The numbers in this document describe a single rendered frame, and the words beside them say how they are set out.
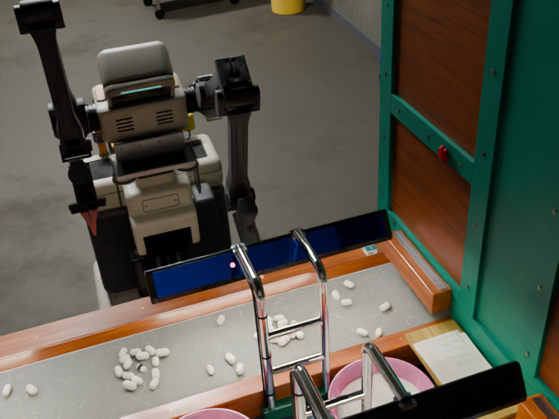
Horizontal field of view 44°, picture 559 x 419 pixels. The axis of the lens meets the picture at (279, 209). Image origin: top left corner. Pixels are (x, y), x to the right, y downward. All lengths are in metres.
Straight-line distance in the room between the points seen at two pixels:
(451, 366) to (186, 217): 1.03
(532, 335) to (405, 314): 0.47
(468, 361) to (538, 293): 0.35
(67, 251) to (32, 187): 0.75
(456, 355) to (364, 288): 0.38
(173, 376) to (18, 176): 2.79
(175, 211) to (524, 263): 1.23
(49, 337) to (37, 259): 1.68
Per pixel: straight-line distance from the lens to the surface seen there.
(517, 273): 1.66
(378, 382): 1.87
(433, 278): 1.97
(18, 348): 2.10
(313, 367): 1.85
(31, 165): 4.61
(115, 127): 2.22
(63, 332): 2.09
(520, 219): 1.60
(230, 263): 1.67
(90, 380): 1.97
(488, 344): 1.87
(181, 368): 1.93
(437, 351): 1.89
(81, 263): 3.63
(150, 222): 2.38
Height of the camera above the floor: 2.13
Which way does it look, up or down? 34 degrees down
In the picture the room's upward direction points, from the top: 4 degrees counter-clockwise
